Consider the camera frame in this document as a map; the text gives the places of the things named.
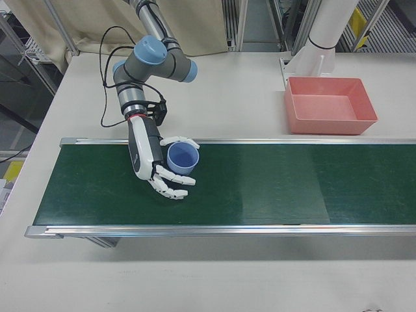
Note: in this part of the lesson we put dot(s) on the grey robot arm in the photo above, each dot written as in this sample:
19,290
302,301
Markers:
156,65

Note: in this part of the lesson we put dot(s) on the green conveyor belt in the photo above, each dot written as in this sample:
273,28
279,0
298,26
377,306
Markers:
227,182

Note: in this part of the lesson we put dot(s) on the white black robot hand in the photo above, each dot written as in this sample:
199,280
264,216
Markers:
141,152

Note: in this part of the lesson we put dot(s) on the pink plastic box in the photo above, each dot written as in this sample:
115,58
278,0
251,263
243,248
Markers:
325,107

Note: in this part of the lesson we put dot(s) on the aluminium roller rack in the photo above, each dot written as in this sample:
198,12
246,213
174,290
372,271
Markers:
386,29

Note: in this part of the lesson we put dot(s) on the yellow black safety marker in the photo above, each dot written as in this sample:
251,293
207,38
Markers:
359,19

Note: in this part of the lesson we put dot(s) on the beige curtain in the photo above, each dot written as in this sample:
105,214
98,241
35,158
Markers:
81,19

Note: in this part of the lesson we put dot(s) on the blue plastic cup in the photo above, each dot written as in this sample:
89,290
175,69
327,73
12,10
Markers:
182,159

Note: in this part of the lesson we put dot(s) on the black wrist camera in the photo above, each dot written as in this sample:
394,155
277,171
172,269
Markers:
161,112

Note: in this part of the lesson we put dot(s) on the white paper sheets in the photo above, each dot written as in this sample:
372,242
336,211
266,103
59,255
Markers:
5,195

